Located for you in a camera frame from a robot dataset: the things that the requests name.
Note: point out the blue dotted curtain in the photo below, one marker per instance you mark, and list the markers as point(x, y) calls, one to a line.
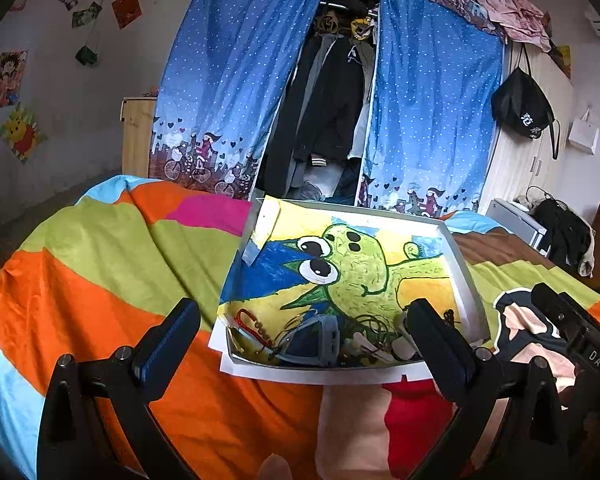
point(230, 85)
point(430, 110)

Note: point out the white hair clips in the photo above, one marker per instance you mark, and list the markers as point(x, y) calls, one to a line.
point(375, 350)

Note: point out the colourful printed blanket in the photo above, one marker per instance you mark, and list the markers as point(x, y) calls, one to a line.
point(105, 260)

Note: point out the row of hanging dark clothes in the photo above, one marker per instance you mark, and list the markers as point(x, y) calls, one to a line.
point(330, 105)

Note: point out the white storage box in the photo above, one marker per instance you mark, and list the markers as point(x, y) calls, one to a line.
point(515, 220)

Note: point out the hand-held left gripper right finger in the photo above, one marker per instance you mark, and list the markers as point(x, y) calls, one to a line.
point(440, 340)

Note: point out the pink clothing pile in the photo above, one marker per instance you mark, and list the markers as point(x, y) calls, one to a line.
point(515, 15)

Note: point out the cartoon drawing paper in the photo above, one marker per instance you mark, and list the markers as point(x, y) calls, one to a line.
point(370, 270)

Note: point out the green hanging pouch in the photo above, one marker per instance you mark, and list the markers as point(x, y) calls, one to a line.
point(86, 55)

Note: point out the anime character poster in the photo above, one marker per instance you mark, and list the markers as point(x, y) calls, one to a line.
point(8, 80)

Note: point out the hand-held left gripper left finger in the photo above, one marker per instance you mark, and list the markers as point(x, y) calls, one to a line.
point(167, 340)

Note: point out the black clothes pile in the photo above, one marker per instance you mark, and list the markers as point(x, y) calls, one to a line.
point(565, 230)

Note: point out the white wardrobe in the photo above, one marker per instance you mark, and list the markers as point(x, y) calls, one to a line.
point(530, 175)

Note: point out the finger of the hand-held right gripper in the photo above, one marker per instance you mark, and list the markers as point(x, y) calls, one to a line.
point(550, 300)

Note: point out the yellow bear poster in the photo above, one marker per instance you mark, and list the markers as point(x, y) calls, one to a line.
point(22, 132)

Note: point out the small green wall photo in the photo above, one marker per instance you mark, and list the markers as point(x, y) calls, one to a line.
point(86, 15)

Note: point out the red paper square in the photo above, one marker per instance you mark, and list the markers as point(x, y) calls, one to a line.
point(126, 7)

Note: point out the white shallow box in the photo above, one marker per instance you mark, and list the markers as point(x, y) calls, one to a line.
point(260, 367)

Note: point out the wooden cabinet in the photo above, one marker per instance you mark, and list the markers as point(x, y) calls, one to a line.
point(137, 135)

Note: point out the white paper bag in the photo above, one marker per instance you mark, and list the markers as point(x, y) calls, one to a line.
point(584, 132)

